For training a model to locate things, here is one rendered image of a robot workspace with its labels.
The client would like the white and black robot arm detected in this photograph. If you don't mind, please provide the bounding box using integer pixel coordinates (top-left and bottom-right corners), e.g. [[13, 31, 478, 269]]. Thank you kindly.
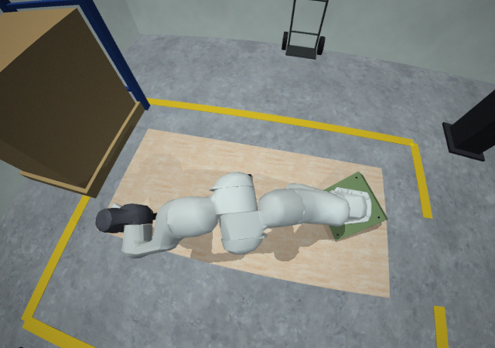
[[96, 172, 371, 258]]

